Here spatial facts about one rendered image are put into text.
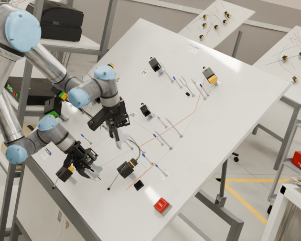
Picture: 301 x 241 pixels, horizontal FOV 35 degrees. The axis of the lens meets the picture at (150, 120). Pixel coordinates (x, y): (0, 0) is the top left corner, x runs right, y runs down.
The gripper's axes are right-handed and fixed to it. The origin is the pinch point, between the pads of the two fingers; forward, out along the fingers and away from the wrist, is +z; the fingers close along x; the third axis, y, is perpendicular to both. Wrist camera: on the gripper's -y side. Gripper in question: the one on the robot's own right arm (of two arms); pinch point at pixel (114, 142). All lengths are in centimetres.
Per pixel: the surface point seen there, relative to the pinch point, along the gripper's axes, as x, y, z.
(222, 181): -11, 44, 38
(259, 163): 211, 226, 296
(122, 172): -2.1, -0.4, 15.7
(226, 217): -20, 40, 52
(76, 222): 3.6, -25.0, 38.8
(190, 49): 43, 60, -3
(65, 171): 22.8, -20.9, 24.2
